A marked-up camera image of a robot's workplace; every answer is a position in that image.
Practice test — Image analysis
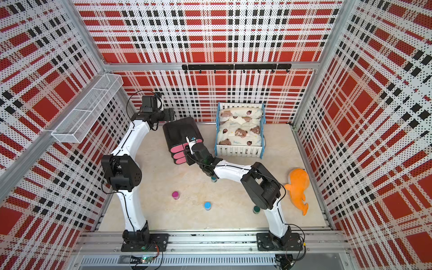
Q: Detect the black pink drawer cabinet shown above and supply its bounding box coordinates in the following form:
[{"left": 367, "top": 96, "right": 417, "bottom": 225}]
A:
[{"left": 163, "top": 117, "right": 204, "bottom": 165}]

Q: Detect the magenta paint can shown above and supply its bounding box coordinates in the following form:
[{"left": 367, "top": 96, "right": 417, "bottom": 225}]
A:
[{"left": 172, "top": 191, "right": 180, "bottom": 200}]

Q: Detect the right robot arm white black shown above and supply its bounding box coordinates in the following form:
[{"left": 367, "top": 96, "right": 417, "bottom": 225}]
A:
[{"left": 186, "top": 141, "right": 302, "bottom": 250}]

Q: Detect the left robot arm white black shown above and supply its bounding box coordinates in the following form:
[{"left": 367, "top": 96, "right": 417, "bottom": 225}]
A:
[{"left": 101, "top": 108, "right": 175, "bottom": 253}]

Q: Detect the light blue paint can front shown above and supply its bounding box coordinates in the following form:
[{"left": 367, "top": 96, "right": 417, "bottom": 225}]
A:
[{"left": 204, "top": 202, "right": 212, "bottom": 210}]

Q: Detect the dark green paint can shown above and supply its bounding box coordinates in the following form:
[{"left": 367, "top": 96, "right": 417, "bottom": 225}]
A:
[{"left": 253, "top": 206, "right": 261, "bottom": 214}]

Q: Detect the blue white doll bed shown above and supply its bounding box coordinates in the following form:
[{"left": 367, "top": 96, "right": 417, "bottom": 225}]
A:
[{"left": 214, "top": 102, "right": 266, "bottom": 158}]

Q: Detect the bear print blanket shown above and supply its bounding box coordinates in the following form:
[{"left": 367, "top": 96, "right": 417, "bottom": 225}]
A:
[{"left": 217, "top": 107, "right": 263, "bottom": 146}]

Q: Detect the orange plush whale toy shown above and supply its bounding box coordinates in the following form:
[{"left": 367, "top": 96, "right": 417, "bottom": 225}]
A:
[{"left": 284, "top": 168, "right": 310, "bottom": 216}]

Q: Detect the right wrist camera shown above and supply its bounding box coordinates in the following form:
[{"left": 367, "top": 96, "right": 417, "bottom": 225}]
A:
[{"left": 186, "top": 136, "right": 197, "bottom": 155}]

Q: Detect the white wire mesh shelf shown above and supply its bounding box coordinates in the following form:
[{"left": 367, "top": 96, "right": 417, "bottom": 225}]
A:
[{"left": 51, "top": 74, "right": 123, "bottom": 144}]

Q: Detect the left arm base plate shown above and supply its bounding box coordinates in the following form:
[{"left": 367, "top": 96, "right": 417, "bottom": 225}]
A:
[{"left": 121, "top": 234, "right": 169, "bottom": 252}]

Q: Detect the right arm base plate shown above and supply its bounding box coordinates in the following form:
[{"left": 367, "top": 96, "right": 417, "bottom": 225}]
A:
[{"left": 256, "top": 232, "right": 303, "bottom": 252}]

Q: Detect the black wall hook rail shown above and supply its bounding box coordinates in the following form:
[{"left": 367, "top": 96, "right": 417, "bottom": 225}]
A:
[{"left": 182, "top": 64, "right": 293, "bottom": 72}]

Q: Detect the aluminium mounting rail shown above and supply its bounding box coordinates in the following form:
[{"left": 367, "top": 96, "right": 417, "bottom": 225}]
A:
[{"left": 73, "top": 230, "right": 351, "bottom": 255}]

